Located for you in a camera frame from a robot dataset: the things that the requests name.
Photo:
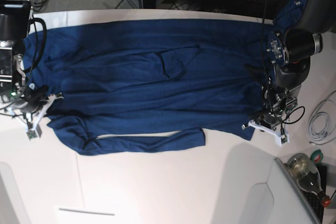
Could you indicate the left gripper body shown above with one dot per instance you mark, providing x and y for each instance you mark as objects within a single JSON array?
[{"x": 267, "y": 120}]

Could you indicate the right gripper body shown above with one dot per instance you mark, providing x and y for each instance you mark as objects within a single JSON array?
[{"x": 32, "y": 100}]

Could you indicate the dark blue t-shirt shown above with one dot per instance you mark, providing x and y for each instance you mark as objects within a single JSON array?
[{"x": 155, "y": 85}]

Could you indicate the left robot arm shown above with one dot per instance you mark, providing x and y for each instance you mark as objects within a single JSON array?
[{"x": 290, "y": 53}]

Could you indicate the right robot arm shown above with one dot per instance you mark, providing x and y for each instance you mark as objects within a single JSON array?
[{"x": 16, "y": 19}]

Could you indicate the clear glass bottle red cap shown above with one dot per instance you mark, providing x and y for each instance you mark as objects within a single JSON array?
[{"x": 307, "y": 177}]

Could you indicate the green tape roll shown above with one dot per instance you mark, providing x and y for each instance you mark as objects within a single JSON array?
[{"x": 317, "y": 156}]

